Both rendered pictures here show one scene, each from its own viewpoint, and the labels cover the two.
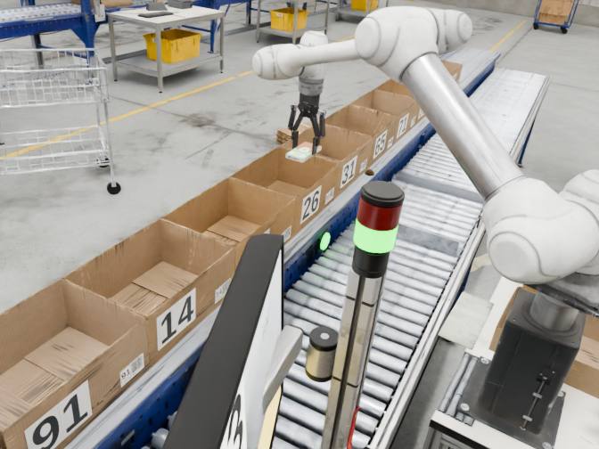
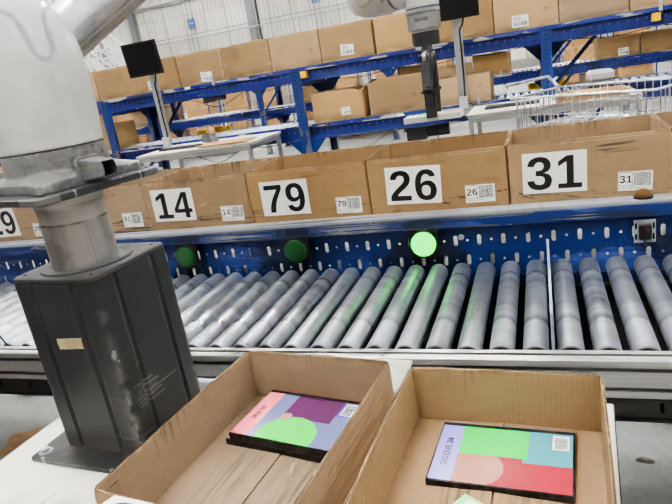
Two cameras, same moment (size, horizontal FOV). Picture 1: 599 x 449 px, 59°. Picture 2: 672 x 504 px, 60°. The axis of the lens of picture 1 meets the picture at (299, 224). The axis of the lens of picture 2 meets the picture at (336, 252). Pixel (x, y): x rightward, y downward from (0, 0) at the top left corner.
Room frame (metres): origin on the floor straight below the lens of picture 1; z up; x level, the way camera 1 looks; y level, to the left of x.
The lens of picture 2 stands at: (1.47, -1.66, 1.32)
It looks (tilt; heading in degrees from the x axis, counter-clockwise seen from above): 17 degrees down; 86
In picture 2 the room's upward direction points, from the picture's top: 9 degrees counter-clockwise
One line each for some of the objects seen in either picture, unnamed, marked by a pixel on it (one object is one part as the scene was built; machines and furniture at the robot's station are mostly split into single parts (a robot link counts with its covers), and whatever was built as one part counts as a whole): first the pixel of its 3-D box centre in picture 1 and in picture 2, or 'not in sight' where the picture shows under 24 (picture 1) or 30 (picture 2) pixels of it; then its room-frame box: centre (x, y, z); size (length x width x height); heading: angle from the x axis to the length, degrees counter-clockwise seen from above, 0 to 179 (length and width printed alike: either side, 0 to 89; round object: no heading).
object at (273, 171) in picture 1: (285, 188); (442, 172); (1.94, 0.07, 0.96); 0.39 x 0.29 x 0.17; 155
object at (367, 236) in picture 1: (377, 220); not in sight; (0.56, -0.09, 1.62); 0.05 x 0.05 x 0.06
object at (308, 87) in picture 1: (310, 85); (423, 20); (1.92, 0.01, 1.40); 0.09 x 0.09 x 0.06
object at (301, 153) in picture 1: (304, 151); (433, 116); (1.92, 0.01, 1.14); 0.16 x 0.07 x 0.02; 155
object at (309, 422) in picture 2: not in sight; (299, 420); (1.42, -0.81, 0.78); 0.19 x 0.14 x 0.02; 146
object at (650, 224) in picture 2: not in sight; (645, 233); (2.33, -0.34, 0.81); 0.05 x 0.02 x 0.07; 155
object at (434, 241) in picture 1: (405, 234); (550, 289); (2.02, -0.46, 0.76); 0.46 x 0.01 x 0.09; 65
